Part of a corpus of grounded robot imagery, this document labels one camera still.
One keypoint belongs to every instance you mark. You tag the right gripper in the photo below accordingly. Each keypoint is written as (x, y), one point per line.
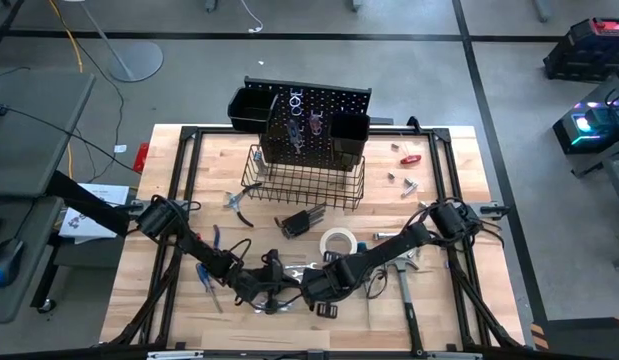
(321, 287)

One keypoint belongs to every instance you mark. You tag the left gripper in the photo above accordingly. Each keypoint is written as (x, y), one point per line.
(266, 285)

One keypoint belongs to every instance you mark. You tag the black hex key set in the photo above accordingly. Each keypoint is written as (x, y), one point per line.
(296, 223)

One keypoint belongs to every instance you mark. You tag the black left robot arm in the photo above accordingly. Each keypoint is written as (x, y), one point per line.
(209, 260)

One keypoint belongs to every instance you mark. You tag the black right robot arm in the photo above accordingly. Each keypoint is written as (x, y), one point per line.
(389, 250)

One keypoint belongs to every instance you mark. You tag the white tape roll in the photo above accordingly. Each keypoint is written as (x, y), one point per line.
(326, 240)

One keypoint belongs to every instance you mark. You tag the black blue grip screwdriver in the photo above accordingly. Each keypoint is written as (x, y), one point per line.
(362, 246)

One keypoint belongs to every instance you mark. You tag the small blue screwdriver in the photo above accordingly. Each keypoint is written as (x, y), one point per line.
(203, 275)

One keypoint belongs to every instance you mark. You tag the silver socket extension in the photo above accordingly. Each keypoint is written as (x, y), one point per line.
(386, 236)

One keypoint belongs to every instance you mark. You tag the silver metal bit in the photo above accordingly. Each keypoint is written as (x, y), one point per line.
(423, 204)

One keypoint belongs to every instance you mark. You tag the black pegboard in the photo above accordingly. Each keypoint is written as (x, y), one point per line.
(319, 135)

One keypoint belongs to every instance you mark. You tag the tall black plastic bin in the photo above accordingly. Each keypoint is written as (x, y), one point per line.
(349, 137)

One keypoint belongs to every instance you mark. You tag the wide black plastic bin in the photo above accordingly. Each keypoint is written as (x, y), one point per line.
(251, 110)

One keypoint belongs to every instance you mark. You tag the silver pegboard hook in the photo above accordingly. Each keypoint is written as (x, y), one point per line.
(296, 102)

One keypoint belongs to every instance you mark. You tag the red plastic object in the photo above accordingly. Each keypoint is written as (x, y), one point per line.
(141, 157)

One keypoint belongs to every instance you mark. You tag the white printed paper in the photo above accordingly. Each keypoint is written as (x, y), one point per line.
(89, 225)

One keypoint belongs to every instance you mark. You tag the small white tag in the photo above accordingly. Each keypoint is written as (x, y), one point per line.
(120, 148)

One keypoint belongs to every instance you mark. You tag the desk caster wheel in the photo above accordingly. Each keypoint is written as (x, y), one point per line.
(47, 305)

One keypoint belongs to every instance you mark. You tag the grey desk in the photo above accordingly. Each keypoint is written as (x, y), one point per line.
(24, 305)
(34, 140)

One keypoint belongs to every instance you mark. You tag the grey floor stand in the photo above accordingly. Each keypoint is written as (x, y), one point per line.
(139, 60)

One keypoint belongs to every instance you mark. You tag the black computer mouse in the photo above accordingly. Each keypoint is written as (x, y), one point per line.
(6, 257)

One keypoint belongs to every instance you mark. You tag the grey furniture leg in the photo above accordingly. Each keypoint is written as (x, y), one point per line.
(357, 4)
(544, 7)
(211, 4)

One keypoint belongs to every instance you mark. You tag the black yellow striped box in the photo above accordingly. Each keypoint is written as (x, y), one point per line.
(589, 340)

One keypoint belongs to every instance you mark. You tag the lit computer case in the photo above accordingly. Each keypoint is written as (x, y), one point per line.
(604, 130)

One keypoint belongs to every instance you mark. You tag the black red toolbox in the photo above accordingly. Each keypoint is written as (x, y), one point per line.
(584, 55)

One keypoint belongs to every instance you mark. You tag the silver aluminium rail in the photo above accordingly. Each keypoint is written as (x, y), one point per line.
(174, 355)
(454, 356)

